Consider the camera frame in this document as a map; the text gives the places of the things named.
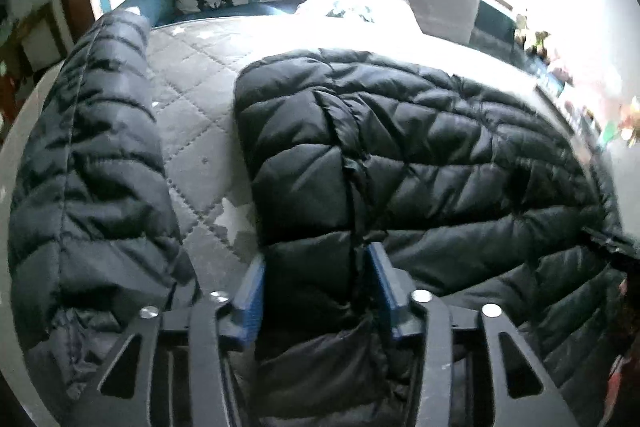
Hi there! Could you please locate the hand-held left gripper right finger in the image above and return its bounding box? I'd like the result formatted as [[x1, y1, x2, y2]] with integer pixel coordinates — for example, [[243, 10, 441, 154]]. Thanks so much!
[[367, 242, 581, 427]]

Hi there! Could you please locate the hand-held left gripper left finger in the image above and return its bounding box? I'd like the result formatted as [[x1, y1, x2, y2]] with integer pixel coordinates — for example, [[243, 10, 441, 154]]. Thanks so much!
[[65, 254, 266, 427]]

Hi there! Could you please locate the black puffer jacket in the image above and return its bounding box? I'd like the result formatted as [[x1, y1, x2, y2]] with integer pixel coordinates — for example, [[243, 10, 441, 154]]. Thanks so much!
[[7, 9, 640, 427]]

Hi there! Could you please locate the grey quilted star blanket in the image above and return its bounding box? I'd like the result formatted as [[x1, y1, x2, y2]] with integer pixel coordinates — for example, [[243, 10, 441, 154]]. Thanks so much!
[[144, 14, 576, 293]]

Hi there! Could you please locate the white printed pillow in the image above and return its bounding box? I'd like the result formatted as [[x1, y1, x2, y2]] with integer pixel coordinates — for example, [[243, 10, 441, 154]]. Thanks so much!
[[295, 0, 422, 34]]

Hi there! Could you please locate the plush toy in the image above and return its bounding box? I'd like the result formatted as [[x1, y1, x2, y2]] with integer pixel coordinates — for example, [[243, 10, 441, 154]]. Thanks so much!
[[514, 13, 552, 58]]

